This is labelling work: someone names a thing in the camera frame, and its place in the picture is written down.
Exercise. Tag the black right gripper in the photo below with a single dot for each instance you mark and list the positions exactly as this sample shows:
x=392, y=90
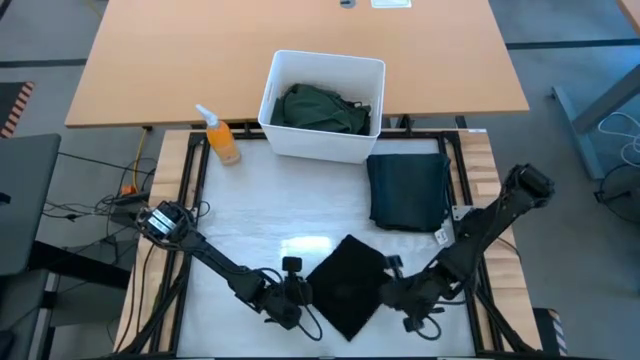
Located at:
x=402, y=295

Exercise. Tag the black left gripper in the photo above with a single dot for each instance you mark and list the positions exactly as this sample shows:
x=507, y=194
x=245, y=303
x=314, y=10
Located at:
x=287, y=300

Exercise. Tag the black towel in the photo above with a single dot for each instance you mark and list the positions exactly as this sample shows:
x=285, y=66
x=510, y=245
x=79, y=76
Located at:
x=350, y=287

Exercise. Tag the blue denim jeans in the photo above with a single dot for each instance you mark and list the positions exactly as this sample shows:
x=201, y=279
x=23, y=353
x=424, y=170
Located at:
x=407, y=192

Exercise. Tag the dark green garment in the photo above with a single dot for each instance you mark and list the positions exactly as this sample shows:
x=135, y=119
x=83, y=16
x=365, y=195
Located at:
x=315, y=110

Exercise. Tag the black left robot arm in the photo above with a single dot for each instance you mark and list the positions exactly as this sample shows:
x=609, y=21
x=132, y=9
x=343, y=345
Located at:
x=215, y=260

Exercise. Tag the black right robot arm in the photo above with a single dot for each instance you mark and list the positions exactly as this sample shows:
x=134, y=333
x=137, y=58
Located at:
x=480, y=235

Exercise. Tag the white paper tag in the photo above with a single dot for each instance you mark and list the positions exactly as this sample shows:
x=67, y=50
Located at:
x=441, y=236

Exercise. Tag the hazard striped block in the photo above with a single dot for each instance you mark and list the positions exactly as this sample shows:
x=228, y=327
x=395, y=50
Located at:
x=552, y=330

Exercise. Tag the white perforated plastic basket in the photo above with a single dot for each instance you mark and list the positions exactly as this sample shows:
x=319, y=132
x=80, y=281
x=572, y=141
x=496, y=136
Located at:
x=320, y=147

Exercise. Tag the orange spray bottle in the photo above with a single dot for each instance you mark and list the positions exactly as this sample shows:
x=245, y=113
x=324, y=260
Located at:
x=224, y=142

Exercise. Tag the orange plug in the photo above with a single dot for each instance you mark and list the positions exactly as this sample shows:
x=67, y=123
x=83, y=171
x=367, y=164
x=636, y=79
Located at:
x=129, y=190

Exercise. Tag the brown wooden desk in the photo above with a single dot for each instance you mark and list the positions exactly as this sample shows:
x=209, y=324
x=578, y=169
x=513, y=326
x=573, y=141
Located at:
x=175, y=60

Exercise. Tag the grey desk leg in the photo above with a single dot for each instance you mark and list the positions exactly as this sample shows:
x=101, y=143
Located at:
x=600, y=107

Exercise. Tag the dark grey flat panel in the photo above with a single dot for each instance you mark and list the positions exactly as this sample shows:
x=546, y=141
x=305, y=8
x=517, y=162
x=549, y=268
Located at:
x=27, y=200

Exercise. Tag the white desk inlay plate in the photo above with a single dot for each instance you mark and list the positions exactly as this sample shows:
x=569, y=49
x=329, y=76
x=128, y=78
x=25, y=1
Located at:
x=390, y=3

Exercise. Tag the grey desk grommet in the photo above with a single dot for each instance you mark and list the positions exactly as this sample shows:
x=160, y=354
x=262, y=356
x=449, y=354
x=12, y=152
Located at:
x=348, y=3

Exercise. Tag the hazard striped floor mat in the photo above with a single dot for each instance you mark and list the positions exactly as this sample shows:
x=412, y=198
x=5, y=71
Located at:
x=17, y=107

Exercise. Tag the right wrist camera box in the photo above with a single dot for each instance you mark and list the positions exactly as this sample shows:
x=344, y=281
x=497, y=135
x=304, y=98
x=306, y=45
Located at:
x=394, y=262

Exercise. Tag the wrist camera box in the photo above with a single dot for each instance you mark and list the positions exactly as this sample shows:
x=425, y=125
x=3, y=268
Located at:
x=394, y=262
x=292, y=264

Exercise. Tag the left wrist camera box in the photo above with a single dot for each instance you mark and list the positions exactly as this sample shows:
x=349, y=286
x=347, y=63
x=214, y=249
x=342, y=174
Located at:
x=292, y=264

